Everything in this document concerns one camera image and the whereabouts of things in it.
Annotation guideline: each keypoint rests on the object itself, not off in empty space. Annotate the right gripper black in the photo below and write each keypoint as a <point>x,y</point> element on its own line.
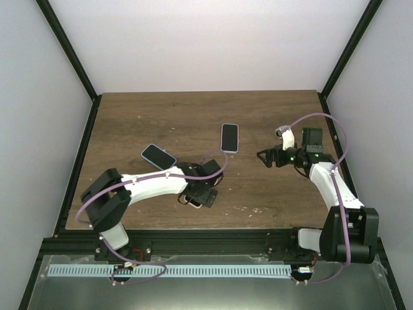
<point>276,151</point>

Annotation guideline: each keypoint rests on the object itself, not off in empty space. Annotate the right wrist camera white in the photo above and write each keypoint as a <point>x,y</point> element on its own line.
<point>286,135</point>

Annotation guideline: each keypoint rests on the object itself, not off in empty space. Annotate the left black frame post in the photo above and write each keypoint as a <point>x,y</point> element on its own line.
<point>60,34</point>

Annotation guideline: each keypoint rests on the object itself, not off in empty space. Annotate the phone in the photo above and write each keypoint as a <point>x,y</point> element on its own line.
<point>229,138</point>
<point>158,157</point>

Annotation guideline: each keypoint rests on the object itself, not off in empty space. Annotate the phone in blue case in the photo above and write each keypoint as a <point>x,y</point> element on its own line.
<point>158,157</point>

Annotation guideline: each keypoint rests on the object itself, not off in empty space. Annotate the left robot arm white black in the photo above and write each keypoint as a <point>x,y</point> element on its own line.
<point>108,198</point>

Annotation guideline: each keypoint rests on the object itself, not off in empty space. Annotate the light blue slotted cable duct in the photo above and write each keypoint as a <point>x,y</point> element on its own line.
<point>170,271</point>

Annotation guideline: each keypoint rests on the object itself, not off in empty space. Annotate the clear acrylic sheet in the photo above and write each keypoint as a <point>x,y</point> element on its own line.
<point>330,287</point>

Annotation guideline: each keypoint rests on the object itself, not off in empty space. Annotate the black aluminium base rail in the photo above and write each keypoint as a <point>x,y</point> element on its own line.
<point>275,244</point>

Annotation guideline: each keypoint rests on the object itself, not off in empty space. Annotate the black frame post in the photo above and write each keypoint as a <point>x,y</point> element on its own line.
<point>351,45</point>
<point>60,34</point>

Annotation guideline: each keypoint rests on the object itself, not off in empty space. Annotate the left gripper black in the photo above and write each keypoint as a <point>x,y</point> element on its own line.
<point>206,199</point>

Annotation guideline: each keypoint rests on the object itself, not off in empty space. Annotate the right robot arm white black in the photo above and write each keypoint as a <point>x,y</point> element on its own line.
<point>350,231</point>

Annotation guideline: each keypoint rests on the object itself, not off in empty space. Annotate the pink phone case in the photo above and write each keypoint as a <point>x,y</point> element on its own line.
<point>186,200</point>

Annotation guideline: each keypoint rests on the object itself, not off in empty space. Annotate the right black frame post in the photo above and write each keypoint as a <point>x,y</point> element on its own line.
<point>351,45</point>

